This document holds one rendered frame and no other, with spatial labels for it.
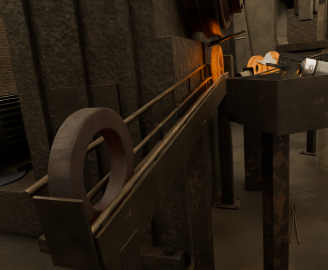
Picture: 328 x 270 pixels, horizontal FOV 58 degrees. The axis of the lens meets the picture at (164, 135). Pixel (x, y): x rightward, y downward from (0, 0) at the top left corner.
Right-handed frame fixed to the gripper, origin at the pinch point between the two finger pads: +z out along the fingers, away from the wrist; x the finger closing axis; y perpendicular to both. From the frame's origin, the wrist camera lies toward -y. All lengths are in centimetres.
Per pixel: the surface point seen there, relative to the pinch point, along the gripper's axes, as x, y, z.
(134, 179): 116, -20, 10
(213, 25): 24.3, 11.2, 21.4
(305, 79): 77, -1, -14
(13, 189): 54, -82, 95
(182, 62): 50, -5, 24
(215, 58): 21.0, -1.7, 18.0
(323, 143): -47, -40, -51
